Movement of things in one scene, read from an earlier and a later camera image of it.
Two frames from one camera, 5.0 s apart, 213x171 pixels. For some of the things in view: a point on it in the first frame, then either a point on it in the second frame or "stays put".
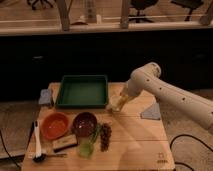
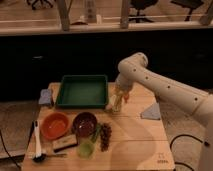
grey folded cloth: [152, 112] stays put
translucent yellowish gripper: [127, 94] to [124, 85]
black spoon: [40, 158] stays put
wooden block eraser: [64, 143] stays put
